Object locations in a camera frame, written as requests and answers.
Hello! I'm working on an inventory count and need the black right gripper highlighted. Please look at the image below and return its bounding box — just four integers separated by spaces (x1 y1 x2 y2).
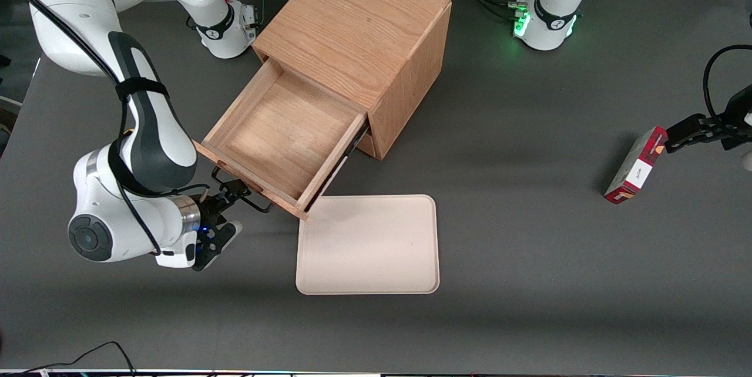
192 179 251 272

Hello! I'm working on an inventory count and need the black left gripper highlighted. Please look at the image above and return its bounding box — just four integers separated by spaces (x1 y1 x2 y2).
665 85 752 154

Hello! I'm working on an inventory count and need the long black wire drawer handle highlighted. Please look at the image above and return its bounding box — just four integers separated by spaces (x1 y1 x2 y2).
210 167 274 214

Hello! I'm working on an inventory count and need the wooden drawer with worn edge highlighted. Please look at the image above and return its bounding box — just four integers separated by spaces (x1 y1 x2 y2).
194 59 371 222

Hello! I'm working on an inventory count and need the wooden drawer cabinet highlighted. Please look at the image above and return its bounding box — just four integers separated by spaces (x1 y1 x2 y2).
251 0 453 160

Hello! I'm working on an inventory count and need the red plaid cardboard box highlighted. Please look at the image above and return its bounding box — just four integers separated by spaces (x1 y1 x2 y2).
604 126 669 205

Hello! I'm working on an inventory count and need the beige rectangular tray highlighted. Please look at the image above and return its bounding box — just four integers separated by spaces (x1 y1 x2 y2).
295 194 441 296

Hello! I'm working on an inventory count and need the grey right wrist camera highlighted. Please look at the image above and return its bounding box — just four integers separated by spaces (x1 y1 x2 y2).
216 220 243 251

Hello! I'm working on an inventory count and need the black looped gripper cable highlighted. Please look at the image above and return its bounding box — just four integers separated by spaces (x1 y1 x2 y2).
702 44 752 122

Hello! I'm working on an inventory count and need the black cable strapped along arm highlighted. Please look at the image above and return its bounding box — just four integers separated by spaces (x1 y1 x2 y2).
3 0 162 257

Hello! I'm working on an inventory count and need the thin black table edge cable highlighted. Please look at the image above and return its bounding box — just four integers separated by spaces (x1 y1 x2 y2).
15 341 137 377

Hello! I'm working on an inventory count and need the black cable at lit base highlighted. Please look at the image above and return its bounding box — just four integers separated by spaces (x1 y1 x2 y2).
445 0 529 22

